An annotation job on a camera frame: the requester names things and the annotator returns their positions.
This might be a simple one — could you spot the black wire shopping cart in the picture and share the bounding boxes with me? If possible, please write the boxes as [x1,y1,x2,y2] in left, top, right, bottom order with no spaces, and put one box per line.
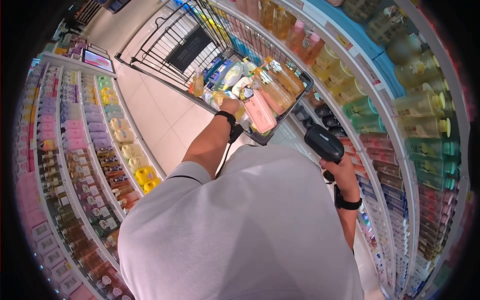
[114,0,315,146]

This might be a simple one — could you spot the full shop shelf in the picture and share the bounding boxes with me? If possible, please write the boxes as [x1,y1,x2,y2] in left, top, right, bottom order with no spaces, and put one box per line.
[225,0,474,300]
[13,52,167,300]

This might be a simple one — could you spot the black handheld barcode scanner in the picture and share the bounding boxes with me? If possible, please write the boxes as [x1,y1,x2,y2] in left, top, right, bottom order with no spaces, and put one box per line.
[304,124,345,183]

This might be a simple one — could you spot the orange pump bottle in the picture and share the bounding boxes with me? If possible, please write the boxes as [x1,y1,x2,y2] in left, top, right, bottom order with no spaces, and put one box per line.
[192,67,205,98]

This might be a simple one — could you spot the black wrist band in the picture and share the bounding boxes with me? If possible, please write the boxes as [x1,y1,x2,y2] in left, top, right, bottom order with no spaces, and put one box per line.
[214,110,244,144]
[334,184,363,211]

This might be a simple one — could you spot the black cart sign panel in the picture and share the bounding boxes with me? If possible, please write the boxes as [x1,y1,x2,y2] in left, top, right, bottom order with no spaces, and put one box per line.
[166,25,213,73]

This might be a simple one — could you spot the person's body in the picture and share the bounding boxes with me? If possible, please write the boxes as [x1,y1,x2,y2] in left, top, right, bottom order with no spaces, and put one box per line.
[117,144,364,300]

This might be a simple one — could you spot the person's left hand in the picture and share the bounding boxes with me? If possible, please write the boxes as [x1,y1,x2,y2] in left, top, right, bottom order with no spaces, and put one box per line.
[219,98,241,117]

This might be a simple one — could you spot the pink flat bottle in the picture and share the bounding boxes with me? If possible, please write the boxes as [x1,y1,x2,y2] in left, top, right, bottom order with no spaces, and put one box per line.
[240,87,278,134]

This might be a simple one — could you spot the person's right hand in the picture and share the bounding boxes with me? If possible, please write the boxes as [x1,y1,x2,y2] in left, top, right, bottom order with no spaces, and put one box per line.
[319,152,361,203]

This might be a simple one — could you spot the person's right fingers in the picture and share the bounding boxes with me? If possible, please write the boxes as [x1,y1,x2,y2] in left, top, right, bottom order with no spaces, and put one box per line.
[319,157,340,171]

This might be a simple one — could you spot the white and green bottle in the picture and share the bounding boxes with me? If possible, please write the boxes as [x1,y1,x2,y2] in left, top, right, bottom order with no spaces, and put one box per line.
[223,62,245,88]

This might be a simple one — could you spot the blue refill packet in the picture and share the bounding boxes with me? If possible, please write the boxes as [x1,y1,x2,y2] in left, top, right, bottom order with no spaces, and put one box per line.
[208,59,233,85]

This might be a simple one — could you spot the small display screen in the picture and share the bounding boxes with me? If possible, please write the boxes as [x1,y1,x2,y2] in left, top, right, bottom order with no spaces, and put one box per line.
[82,48,115,74]

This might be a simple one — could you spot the small yellow bottle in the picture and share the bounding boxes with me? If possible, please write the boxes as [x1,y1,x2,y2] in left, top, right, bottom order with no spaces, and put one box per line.
[212,91,230,109]

